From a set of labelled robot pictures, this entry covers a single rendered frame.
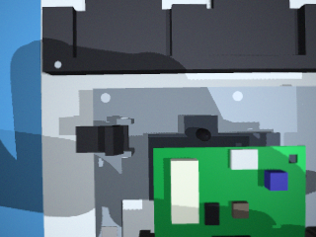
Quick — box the green circuit board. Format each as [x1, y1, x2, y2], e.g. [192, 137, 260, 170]
[153, 145, 306, 237]

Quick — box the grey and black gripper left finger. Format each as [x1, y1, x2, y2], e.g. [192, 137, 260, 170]
[139, 230, 155, 237]

